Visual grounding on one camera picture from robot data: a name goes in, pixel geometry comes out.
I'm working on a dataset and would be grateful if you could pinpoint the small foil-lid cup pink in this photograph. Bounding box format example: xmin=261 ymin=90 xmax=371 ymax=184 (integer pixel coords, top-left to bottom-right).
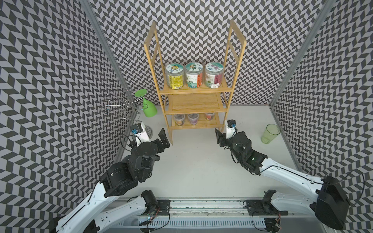
xmin=205 ymin=113 xmax=216 ymax=121

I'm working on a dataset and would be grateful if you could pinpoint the sunflower seed jar yellow label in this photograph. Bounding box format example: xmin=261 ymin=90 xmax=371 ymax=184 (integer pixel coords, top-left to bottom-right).
xmin=165 ymin=63 xmax=184 ymax=90

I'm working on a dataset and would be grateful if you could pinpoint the jar with pink flower lid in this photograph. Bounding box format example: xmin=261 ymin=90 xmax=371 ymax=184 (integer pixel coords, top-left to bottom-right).
xmin=205 ymin=62 xmax=224 ymax=89

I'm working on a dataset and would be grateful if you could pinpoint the jar with strawberry lid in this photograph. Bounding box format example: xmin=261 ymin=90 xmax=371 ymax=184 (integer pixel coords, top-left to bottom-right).
xmin=185 ymin=62 xmax=204 ymax=88

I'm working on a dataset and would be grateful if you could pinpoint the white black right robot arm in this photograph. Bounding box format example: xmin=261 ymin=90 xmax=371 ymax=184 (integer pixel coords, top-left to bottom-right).
xmin=215 ymin=129 xmax=351 ymax=231

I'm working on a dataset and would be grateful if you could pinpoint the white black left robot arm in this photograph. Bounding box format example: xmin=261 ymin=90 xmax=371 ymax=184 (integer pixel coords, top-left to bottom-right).
xmin=49 ymin=129 xmax=170 ymax=233

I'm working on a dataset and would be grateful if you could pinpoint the bamboo three-tier shelf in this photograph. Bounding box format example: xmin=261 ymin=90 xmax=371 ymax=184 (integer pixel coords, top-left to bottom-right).
xmin=144 ymin=20 xmax=247 ymax=143

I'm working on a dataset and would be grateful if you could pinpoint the green spray bottle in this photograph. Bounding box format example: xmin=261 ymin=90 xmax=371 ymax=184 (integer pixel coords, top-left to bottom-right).
xmin=135 ymin=89 xmax=157 ymax=117

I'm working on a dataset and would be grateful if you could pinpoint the green translucent plastic cup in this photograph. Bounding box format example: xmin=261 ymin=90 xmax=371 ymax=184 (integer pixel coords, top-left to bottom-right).
xmin=261 ymin=124 xmax=281 ymax=144

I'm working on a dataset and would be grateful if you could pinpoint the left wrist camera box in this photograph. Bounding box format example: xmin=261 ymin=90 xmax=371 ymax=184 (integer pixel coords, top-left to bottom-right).
xmin=130 ymin=122 xmax=150 ymax=146

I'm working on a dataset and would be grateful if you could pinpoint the chrome wire cup rack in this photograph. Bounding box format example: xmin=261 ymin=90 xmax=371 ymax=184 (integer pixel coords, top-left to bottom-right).
xmin=102 ymin=87 xmax=144 ymax=124

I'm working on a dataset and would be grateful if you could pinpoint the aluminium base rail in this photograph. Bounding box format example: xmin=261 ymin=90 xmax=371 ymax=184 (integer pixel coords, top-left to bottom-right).
xmin=96 ymin=198 xmax=335 ymax=233

